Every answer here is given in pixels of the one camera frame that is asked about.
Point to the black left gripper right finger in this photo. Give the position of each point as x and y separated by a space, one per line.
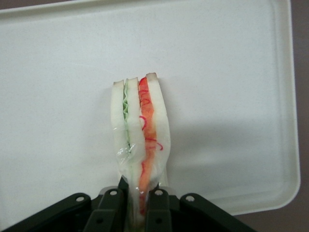
159 207

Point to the plastic-wrapped triangle sandwich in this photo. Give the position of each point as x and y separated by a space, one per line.
135 120

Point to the white rectangular plastic tray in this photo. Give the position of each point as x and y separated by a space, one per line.
60 84

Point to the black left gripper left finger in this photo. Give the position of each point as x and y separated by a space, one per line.
106 207

